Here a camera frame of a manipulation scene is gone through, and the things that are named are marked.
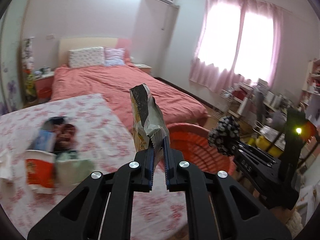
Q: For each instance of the stuffed toy display rack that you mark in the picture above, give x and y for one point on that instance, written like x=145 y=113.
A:
x=28 y=69

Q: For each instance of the red plaid cloth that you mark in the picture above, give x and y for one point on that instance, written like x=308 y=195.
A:
x=65 y=136

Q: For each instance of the white crumpled paper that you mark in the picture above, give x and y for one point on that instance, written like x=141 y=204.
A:
x=6 y=171

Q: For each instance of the bed with coral duvet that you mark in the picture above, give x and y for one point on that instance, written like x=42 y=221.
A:
x=114 y=84

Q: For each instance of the blue tissue packet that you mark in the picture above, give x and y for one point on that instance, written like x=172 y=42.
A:
x=44 y=141

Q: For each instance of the white wire rack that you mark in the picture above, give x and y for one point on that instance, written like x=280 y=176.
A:
x=226 y=100

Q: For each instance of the cluttered desk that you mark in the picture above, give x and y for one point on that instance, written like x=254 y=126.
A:
x=267 y=114

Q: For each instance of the pink window curtain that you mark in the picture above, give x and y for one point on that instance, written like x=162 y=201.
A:
x=240 y=41

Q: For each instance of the pink striped pillow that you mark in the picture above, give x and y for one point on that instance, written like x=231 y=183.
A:
x=114 y=56

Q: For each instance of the floral white pillow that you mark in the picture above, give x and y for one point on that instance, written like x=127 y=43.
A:
x=86 y=57

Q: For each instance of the red instant noodle cup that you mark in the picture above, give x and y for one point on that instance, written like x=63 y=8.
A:
x=40 y=171

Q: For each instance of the red plastic laundry basket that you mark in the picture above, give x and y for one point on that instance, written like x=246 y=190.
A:
x=192 y=141

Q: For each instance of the snack bag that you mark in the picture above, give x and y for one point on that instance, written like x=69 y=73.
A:
x=149 y=129

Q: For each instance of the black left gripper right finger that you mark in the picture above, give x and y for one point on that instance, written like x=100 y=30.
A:
x=218 y=207

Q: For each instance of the pink left nightstand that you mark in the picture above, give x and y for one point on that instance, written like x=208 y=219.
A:
x=43 y=86

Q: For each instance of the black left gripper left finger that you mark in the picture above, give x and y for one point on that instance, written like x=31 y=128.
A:
x=100 y=207

